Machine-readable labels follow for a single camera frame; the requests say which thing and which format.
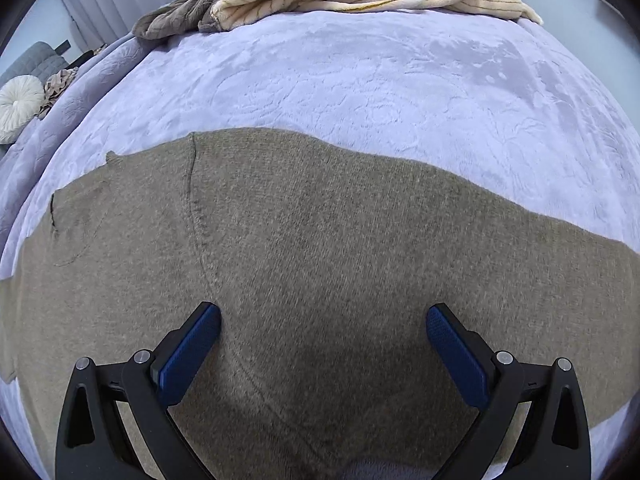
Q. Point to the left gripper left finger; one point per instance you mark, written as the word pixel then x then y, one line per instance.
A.
pixel 92 440

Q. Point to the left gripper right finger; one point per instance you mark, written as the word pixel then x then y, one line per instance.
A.
pixel 554 442

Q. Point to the olive brown knit sweater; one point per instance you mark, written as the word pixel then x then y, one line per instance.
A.
pixel 323 262

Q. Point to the lavender plush blanket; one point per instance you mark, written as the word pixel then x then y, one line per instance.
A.
pixel 502 104

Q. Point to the round cream pleated cushion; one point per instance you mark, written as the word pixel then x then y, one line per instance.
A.
pixel 21 99

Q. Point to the small beige crumpled cloth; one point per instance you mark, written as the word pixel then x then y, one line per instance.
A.
pixel 54 87

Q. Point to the grey-brown striped garment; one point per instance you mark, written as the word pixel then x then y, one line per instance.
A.
pixel 177 18

